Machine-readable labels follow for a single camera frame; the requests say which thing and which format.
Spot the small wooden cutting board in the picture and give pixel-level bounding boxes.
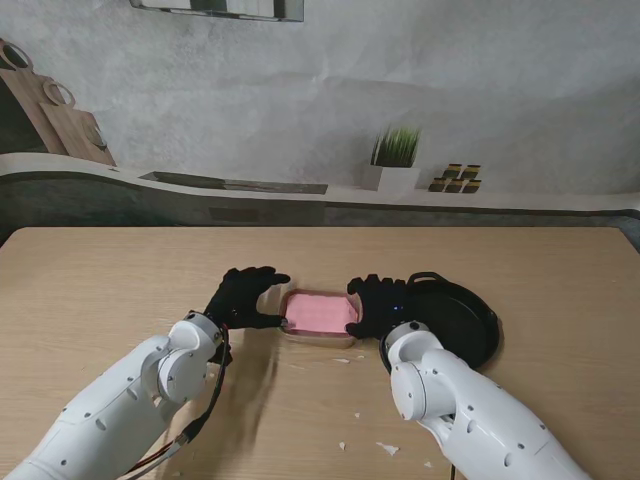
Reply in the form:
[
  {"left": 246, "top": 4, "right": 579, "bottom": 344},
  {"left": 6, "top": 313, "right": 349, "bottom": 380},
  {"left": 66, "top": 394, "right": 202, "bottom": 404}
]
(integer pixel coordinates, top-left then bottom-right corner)
[{"left": 82, "top": 122, "right": 119, "bottom": 167}]

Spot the green grass plant white pot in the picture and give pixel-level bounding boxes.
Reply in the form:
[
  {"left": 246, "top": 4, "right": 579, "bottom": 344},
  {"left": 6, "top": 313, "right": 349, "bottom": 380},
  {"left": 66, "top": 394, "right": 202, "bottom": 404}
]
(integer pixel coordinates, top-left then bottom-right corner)
[{"left": 360, "top": 125, "right": 422, "bottom": 192}]

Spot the brown paper food container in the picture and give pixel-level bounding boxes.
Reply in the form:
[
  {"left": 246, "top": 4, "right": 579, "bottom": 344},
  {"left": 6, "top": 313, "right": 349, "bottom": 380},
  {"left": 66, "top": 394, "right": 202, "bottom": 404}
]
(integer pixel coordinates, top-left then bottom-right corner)
[{"left": 278, "top": 288, "right": 362, "bottom": 350}]

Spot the large wooden cutting board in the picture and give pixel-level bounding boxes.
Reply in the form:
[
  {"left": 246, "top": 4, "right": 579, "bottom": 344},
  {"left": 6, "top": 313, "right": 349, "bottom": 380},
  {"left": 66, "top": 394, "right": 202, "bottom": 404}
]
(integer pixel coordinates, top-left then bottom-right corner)
[{"left": 0, "top": 38, "right": 69, "bottom": 156}]

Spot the medium wooden cutting board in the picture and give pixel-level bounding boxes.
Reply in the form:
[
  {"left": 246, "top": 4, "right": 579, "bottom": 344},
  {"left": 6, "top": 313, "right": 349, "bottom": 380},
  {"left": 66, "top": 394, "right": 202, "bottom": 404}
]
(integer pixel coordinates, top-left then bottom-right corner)
[{"left": 38, "top": 79, "right": 117, "bottom": 167}]

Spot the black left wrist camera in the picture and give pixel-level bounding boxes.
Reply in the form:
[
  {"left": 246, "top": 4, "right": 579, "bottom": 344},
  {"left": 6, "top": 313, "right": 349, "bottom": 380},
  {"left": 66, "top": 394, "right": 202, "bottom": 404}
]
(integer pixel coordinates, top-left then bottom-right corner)
[{"left": 209, "top": 344, "right": 235, "bottom": 369}]

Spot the black cast iron skillet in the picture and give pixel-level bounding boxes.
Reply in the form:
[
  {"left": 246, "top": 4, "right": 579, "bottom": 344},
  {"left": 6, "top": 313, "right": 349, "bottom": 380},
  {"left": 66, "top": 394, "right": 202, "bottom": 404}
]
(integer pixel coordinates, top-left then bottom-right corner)
[{"left": 402, "top": 271, "right": 501, "bottom": 371}]

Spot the clear plastic lid pink insert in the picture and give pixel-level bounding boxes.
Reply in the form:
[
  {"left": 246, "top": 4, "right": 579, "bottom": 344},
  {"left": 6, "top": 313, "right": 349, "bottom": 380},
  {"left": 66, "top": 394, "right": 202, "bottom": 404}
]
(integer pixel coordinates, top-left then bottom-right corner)
[{"left": 279, "top": 288, "right": 362, "bottom": 337}]

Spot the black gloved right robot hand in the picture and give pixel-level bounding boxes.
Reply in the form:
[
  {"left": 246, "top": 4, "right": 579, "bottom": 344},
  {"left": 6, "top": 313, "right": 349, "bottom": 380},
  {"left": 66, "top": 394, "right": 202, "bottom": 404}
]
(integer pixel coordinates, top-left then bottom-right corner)
[{"left": 345, "top": 272, "right": 409, "bottom": 341}]

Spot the black red left arm cable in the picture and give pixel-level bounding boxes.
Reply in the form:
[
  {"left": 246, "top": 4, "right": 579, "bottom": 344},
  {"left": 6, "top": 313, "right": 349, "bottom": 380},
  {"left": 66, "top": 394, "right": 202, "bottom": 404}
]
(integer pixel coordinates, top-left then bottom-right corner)
[{"left": 119, "top": 324, "right": 232, "bottom": 476}]

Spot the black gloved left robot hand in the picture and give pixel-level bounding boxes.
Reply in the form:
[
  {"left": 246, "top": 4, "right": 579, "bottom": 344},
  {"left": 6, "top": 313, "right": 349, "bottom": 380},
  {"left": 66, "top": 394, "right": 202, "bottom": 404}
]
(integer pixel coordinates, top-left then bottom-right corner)
[{"left": 204, "top": 266, "right": 293, "bottom": 331}]

